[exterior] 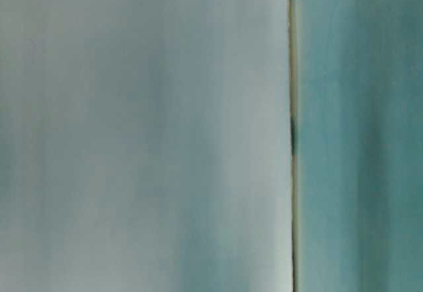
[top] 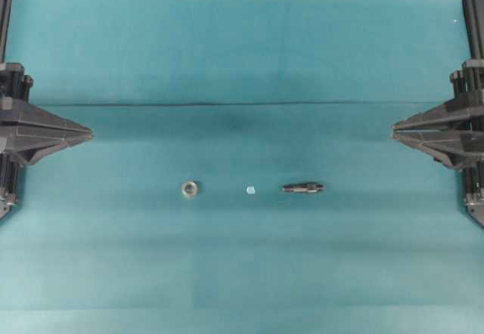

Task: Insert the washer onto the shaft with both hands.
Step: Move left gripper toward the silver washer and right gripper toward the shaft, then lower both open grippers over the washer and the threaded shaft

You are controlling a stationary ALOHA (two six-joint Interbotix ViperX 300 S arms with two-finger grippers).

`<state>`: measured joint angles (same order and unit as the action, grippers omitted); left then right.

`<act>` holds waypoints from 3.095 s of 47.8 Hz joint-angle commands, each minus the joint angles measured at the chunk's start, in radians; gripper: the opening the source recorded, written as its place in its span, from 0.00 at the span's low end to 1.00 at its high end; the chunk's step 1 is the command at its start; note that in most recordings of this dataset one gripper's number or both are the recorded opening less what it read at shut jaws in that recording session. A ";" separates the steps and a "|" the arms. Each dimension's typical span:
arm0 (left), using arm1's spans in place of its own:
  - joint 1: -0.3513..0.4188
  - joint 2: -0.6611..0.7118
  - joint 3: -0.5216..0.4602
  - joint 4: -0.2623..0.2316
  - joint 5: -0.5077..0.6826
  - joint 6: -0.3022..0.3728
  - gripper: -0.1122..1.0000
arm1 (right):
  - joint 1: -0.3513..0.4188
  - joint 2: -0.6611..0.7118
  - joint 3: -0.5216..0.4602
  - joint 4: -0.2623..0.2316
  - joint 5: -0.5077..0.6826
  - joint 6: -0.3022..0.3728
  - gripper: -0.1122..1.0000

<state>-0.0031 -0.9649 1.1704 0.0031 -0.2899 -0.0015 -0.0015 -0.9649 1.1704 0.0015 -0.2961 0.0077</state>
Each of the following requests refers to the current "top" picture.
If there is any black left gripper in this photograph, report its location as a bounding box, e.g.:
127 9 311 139
0 61 95 220

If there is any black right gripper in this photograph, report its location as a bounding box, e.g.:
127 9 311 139
391 58 484 220

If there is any silver metal washer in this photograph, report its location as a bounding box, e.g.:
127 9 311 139
181 180 200 199

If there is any dark threaded metal shaft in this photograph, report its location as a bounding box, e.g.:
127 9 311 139
282 182 325 194

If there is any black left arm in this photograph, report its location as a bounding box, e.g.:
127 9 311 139
1 0 94 218

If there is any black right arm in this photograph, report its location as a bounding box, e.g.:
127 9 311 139
392 0 483 225

